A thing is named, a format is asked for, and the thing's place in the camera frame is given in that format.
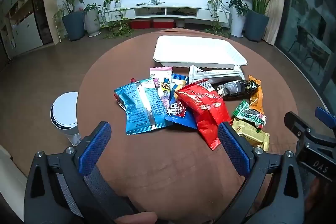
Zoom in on white television cabinet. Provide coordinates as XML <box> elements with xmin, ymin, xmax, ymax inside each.
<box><xmin>105</xmin><ymin>5</ymin><xmax>232</xmax><ymax>28</ymax></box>

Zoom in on red snack packet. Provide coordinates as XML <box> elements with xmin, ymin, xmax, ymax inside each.
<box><xmin>175</xmin><ymin>79</ymin><xmax>234</xmax><ymax>151</ymax></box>

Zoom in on light blue snack packet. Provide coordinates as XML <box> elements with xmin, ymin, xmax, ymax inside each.
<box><xmin>113</xmin><ymin>78</ymin><xmax>168</xmax><ymax>135</ymax></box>

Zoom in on small plant in pale pot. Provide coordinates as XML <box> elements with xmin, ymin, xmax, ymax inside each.
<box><xmin>83</xmin><ymin>4</ymin><xmax>102</xmax><ymax>37</ymax></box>

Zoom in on bushy plant in white pot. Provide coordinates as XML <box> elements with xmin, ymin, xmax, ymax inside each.
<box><xmin>225</xmin><ymin>0</ymin><xmax>250</xmax><ymax>38</ymax></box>

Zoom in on green candy packet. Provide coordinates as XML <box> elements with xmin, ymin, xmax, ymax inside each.
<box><xmin>232</xmin><ymin>99</ymin><xmax>268</xmax><ymax>132</ymax></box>

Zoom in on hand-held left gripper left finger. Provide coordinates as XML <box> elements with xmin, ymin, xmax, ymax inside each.
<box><xmin>24</xmin><ymin>121</ymin><xmax>137</xmax><ymax>224</ymax></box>

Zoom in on trailing pothos plant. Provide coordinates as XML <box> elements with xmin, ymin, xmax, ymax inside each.
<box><xmin>101</xmin><ymin>0</ymin><xmax>135</xmax><ymax>40</ymax></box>

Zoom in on blue chip packet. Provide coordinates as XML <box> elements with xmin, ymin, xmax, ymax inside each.
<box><xmin>165</xmin><ymin>73</ymin><xmax>198</xmax><ymax>130</ymax></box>

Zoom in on black chair behind glass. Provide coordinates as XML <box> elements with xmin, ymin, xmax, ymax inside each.
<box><xmin>288</xmin><ymin>25</ymin><xmax>317</xmax><ymax>62</ymax></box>

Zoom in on white rectangular tray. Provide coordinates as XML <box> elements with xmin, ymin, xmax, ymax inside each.
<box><xmin>153</xmin><ymin>35</ymin><xmax>248</xmax><ymax>67</ymax></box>

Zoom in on red storage box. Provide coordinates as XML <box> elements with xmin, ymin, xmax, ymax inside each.
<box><xmin>130</xmin><ymin>20</ymin><xmax>151</xmax><ymax>30</ymax></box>
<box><xmin>154</xmin><ymin>19</ymin><xmax>175</xmax><ymax>29</ymax></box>

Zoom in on long white snack packet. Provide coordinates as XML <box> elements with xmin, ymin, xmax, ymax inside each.
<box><xmin>188</xmin><ymin>65</ymin><xmax>246</xmax><ymax>85</ymax></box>

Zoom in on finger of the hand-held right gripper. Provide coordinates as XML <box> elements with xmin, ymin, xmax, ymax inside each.
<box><xmin>316</xmin><ymin>107</ymin><xmax>336</xmax><ymax>132</ymax></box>
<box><xmin>284</xmin><ymin>111</ymin><xmax>315</xmax><ymax>142</ymax></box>

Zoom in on gold snack packet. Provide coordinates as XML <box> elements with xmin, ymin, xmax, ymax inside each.
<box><xmin>232</xmin><ymin>118</ymin><xmax>271</xmax><ymax>152</ymax></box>

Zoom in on pink cartoon snack packet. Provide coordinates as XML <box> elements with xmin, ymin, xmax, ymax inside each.
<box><xmin>150</xmin><ymin>67</ymin><xmax>174</xmax><ymax>115</ymax></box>

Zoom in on black snack packet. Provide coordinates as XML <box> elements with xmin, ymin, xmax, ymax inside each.
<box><xmin>214</xmin><ymin>80</ymin><xmax>260</xmax><ymax>102</ymax></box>

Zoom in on white cylindrical air purifier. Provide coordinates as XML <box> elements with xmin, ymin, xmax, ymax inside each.
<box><xmin>51</xmin><ymin>92</ymin><xmax>82</xmax><ymax>146</ymax></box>

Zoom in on person's left hand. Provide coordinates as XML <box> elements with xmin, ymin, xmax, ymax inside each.
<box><xmin>115</xmin><ymin>212</ymin><xmax>158</xmax><ymax>224</ymax></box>

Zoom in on cables on television cabinet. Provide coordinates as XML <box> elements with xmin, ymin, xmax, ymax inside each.
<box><xmin>136</xmin><ymin>0</ymin><xmax>166</xmax><ymax>7</ymax></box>

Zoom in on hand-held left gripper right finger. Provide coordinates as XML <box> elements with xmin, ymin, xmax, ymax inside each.
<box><xmin>218</xmin><ymin>122</ymin><xmax>306</xmax><ymax>224</ymax></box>

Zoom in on glass sliding door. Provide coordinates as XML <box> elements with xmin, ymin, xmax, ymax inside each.
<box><xmin>275</xmin><ymin>0</ymin><xmax>336</xmax><ymax>100</ymax></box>

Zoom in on orange snack packet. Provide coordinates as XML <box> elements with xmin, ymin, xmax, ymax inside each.
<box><xmin>248</xmin><ymin>75</ymin><xmax>264</xmax><ymax>115</ymax></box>

